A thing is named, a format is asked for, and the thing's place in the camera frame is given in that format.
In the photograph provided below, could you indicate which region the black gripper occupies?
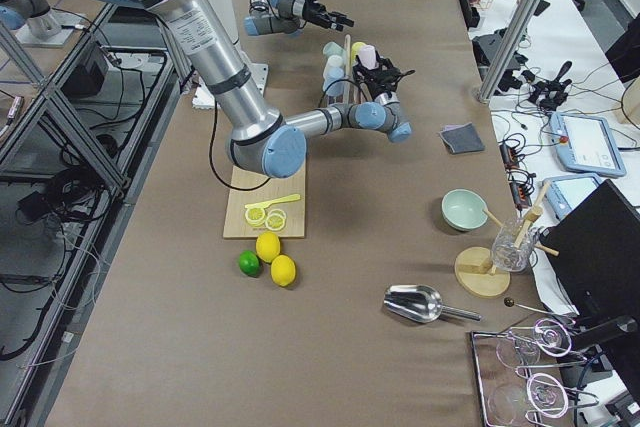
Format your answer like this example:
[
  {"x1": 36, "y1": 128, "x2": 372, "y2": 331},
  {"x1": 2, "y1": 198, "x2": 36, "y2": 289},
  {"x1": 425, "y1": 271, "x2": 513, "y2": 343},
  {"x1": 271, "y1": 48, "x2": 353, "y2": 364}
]
[
  {"x1": 352, "y1": 51, "x2": 403, "y2": 96},
  {"x1": 302, "y1": 0, "x2": 354, "y2": 31}
]

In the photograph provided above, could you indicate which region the pink plastic cup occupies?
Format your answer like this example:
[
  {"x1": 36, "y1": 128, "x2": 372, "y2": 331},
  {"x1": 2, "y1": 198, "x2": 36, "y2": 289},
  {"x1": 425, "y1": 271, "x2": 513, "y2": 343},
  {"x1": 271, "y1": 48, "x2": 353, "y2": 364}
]
[{"x1": 357, "y1": 44, "x2": 377, "y2": 70}]

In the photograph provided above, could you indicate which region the green plastic cup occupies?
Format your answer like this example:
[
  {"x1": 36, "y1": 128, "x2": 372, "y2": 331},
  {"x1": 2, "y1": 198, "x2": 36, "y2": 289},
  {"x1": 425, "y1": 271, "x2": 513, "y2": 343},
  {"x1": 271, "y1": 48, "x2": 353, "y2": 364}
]
[{"x1": 322, "y1": 41, "x2": 344, "y2": 58}]

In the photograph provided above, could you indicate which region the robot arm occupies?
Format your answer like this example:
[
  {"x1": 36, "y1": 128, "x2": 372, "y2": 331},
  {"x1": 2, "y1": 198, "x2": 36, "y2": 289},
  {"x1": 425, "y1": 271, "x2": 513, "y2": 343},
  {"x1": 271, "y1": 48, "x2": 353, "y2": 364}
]
[
  {"x1": 243, "y1": 0, "x2": 355, "y2": 36},
  {"x1": 100, "y1": 0, "x2": 412, "y2": 178}
]

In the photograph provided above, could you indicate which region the yellow plastic cup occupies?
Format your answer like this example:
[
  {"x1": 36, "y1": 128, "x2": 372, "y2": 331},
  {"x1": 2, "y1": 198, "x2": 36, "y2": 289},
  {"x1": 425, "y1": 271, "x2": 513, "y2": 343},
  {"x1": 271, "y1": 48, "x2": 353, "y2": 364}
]
[{"x1": 350, "y1": 41, "x2": 366, "y2": 64}]

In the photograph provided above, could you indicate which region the white plastic cup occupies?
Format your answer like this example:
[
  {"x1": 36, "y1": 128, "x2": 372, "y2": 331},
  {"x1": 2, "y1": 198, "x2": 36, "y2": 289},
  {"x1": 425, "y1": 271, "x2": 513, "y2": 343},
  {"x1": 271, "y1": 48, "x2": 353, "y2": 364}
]
[{"x1": 325, "y1": 54, "x2": 344, "y2": 71}]

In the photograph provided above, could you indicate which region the blue plastic cup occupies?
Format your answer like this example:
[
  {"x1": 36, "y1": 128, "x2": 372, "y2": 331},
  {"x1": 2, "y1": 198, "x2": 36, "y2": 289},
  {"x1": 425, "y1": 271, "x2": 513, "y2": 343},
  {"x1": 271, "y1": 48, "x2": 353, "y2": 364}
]
[{"x1": 323, "y1": 67, "x2": 344, "y2": 97}]

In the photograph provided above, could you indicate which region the purple cloth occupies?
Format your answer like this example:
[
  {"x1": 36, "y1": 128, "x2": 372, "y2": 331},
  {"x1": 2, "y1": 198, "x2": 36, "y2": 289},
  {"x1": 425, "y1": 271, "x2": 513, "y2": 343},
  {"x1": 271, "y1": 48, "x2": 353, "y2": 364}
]
[{"x1": 441, "y1": 122, "x2": 473, "y2": 132}]

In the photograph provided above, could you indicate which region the grey folded cloth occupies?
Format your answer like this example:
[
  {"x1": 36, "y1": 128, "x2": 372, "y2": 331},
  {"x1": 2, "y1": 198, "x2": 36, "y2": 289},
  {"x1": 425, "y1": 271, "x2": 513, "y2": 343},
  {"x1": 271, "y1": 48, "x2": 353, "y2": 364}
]
[{"x1": 439, "y1": 125, "x2": 485, "y2": 155}]

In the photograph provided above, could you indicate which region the yellow plastic knife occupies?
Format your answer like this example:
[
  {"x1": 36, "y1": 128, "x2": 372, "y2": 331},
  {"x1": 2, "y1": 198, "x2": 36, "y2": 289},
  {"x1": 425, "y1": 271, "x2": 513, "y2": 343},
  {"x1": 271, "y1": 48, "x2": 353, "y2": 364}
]
[{"x1": 244, "y1": 193, "x2": 301, "y2": 209}]

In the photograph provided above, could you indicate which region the wooden cutting board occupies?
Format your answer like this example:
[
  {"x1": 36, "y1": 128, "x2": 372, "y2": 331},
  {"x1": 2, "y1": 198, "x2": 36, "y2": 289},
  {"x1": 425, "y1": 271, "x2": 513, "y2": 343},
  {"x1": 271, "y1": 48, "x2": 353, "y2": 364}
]
[{"x1": 223, "y1": 164, "x2": 306, "y2": 239}]

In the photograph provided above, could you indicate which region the light green bowl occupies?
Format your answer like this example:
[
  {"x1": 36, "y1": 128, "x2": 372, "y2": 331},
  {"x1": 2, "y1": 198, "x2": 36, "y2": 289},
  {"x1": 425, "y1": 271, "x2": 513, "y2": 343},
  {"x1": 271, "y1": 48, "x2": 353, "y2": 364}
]
[{"x1": 441, "y1": 189, "x2": 488, "y2": 232}]

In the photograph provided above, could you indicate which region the lemon slice lower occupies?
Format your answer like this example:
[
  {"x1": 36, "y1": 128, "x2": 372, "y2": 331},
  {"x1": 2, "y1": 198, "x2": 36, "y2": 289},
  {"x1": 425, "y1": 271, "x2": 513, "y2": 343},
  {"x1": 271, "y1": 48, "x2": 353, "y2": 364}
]
[{"x1": 264, "y1": 209, "x2": 287, "y2": 232}]

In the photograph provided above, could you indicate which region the lemon slice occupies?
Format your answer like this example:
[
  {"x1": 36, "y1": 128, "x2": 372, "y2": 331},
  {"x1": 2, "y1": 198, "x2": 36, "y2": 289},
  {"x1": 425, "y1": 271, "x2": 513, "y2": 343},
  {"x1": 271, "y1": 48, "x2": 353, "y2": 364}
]
[
  {"x1": 264, "y1": 209, "x2": 287, "y2": 232},
  {"x1": 244, "y1": 207, "x2": 267, "y2": 227}
]

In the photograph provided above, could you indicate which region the lemon slice upper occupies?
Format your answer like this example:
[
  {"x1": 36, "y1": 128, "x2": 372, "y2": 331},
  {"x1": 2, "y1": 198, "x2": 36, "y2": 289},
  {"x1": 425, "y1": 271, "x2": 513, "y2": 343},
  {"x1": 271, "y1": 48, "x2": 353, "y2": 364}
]
[{"x1": 244, "y1": 207, "x2": 267, "y2": 227}]

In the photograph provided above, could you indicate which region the whole yellow lemon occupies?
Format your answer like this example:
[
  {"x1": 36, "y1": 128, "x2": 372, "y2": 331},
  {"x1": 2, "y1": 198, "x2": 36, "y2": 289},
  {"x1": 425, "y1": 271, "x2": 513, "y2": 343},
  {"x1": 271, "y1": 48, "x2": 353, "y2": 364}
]
[
  {"x1": 270, "y1": 254, "x2": 297, "y2": 287},
  {"x1": 255, "y1": 231, "x2": 281, "y2": 264}
]

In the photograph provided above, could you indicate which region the wooden mug tree stand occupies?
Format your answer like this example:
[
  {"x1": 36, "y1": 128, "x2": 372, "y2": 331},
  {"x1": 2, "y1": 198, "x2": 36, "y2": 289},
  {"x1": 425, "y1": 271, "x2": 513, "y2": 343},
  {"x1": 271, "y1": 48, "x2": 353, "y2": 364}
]
[{"x1": 454, "y1": 184, "x2": 559, "y2": 298}]

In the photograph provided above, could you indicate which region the teach pendant tablet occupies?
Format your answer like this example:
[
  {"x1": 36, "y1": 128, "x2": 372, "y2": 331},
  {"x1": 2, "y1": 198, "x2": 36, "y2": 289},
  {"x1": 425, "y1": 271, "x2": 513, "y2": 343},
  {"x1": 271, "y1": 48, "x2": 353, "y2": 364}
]
[
  {"x1": 549, "y1": 112, "x2": 627, "y2": 178},
  {"x1": 543, "y1": 173, "x2": 603, "y2": 220}
]

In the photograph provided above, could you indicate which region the glass mug on stand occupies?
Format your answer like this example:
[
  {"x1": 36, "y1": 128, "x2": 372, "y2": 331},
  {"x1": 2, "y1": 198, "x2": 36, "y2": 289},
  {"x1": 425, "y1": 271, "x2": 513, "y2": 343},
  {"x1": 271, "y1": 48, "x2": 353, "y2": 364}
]
[{"x1": 491, "y1": 218, "x2": 539, "y2": 272}]

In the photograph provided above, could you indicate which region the green lime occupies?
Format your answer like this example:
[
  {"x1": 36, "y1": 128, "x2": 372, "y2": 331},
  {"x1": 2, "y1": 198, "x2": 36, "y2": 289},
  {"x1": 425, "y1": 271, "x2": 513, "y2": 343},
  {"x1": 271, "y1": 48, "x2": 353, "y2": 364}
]
[{"x1": 237, "y1": 250, "x2": 262, "y2": 277}]

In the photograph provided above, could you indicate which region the metal scoop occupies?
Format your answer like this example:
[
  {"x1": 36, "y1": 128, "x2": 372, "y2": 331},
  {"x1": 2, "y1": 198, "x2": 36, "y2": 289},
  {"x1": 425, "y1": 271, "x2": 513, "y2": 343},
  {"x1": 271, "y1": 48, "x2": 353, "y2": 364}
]
[{"x1": 383, "y1": 285, "x2": 482, "y2": 324}]

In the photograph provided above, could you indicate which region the black monitor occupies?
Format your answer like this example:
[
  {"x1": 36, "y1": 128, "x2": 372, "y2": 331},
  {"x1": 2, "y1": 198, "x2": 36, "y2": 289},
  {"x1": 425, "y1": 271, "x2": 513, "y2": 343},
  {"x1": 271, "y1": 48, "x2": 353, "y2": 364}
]
[{"x1": 542, "y1": 180, "x2": 639, "y2": 325}]

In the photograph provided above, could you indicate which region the white wire cup rack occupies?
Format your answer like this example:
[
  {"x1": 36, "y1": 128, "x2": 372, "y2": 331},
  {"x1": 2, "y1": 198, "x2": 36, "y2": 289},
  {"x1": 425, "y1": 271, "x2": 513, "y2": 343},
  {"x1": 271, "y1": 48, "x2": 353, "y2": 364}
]
[{"x1": 323, "y1": 34, "x2": 353, "y2": 107}]

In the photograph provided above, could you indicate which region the aluminium frame post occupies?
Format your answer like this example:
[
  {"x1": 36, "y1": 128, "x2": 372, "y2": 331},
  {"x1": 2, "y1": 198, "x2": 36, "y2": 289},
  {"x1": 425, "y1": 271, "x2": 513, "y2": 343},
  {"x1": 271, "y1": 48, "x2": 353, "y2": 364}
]
[{"x1": 476, "y1": 0, "x2": 540, "y2": 104}]

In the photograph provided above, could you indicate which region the wire glass rack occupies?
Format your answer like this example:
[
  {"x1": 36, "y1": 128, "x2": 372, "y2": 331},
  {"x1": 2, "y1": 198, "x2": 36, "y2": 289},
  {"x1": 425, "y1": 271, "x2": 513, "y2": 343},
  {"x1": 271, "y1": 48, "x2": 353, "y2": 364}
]
[{"x1": 469, "y1": 315, "x2": 620, "y2": 426}]

